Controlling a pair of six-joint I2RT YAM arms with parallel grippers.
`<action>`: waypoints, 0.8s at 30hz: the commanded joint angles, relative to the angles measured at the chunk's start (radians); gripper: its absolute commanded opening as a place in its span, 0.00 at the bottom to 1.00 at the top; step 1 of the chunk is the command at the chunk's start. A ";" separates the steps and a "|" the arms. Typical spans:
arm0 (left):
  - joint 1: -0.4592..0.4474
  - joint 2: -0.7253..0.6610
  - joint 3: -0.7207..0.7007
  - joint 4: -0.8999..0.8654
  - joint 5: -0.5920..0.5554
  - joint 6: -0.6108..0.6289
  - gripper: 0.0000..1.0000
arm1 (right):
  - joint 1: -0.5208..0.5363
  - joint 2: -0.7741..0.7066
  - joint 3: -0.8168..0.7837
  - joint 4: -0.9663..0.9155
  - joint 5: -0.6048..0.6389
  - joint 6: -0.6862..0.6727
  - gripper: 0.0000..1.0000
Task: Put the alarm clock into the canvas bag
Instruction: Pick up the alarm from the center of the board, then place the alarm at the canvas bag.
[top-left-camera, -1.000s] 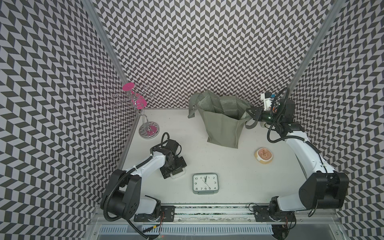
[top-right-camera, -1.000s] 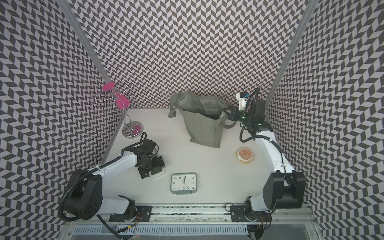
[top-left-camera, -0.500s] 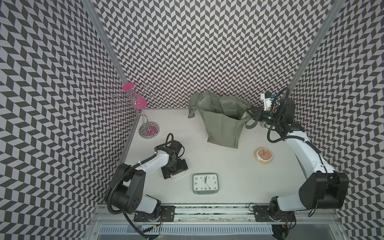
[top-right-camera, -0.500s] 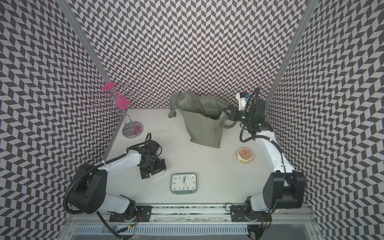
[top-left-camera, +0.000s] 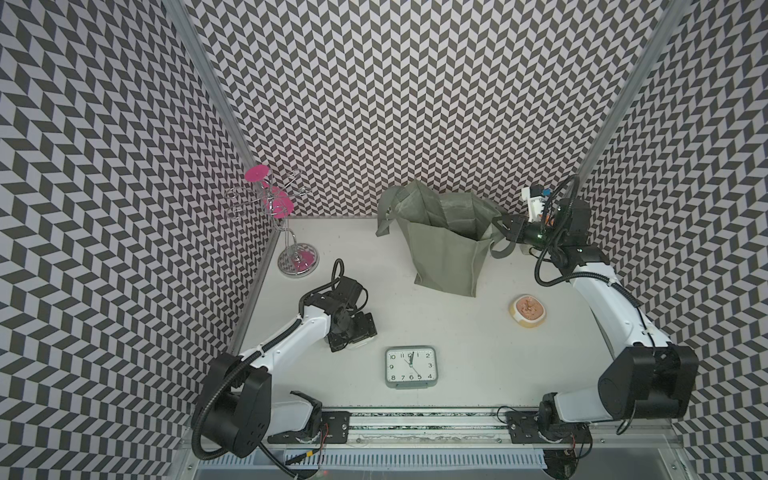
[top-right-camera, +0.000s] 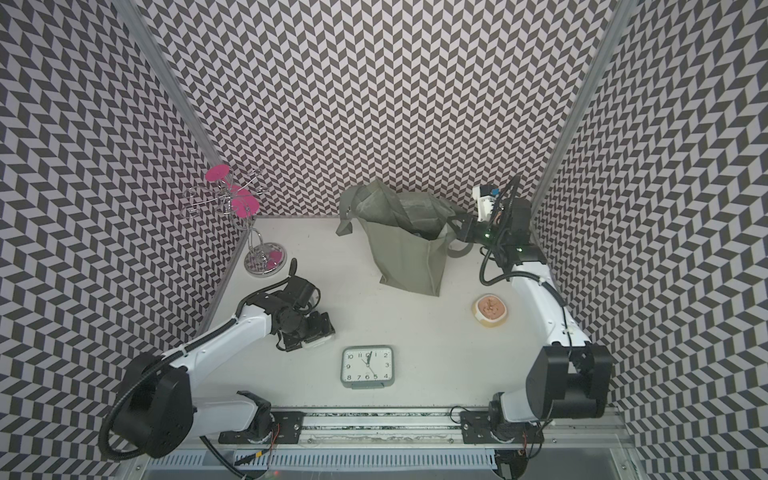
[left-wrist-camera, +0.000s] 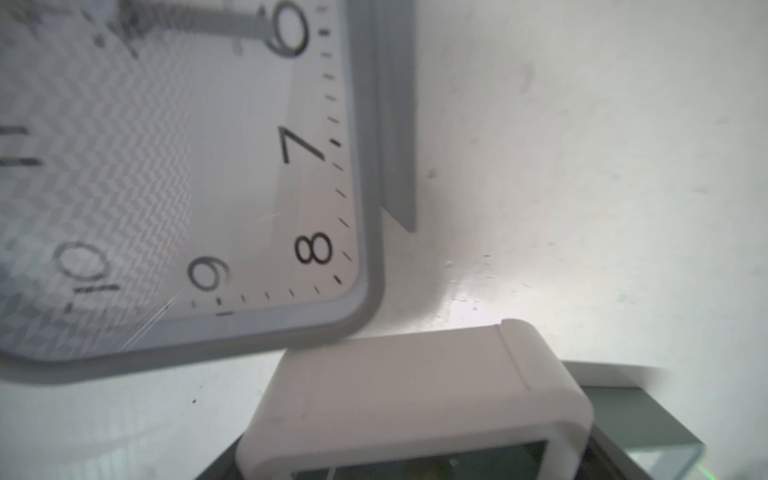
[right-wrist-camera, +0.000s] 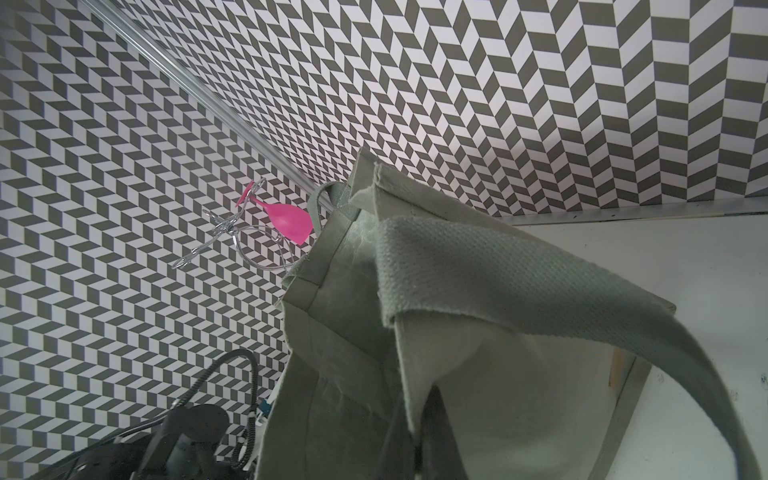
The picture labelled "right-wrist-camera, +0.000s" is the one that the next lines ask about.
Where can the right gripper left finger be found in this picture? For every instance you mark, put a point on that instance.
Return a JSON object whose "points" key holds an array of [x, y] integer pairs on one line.
{"points": [[397, 457]]}

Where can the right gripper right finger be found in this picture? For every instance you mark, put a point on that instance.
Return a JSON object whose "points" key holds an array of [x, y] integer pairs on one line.
{"points": [[440, 454]]}

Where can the green canvas bag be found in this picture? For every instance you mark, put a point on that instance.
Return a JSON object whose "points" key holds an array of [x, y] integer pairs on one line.
{"points": [[540, 356]]}

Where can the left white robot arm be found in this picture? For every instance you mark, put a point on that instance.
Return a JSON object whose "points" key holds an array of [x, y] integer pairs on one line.
{"points": [[180, 443]]}

